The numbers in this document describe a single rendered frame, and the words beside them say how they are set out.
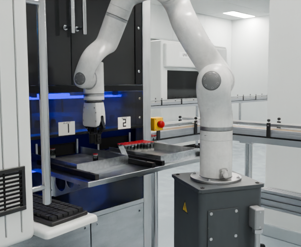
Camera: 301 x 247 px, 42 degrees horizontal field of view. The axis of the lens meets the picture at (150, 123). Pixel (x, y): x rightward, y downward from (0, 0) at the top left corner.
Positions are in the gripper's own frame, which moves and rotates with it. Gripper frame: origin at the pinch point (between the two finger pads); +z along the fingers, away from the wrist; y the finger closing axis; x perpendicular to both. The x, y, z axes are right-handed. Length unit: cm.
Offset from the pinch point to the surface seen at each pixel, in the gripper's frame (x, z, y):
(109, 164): 1.6, 10.1, 7.1
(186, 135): 95, 10, -30
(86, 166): -9.8, 9.1, 7.1
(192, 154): 41.3, 9.8, 18.4
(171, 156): 26.5, 8.7, 18.4
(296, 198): 124, 46, 30
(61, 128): -4.3, -3.6, -18.6
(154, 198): 70, 47, -35
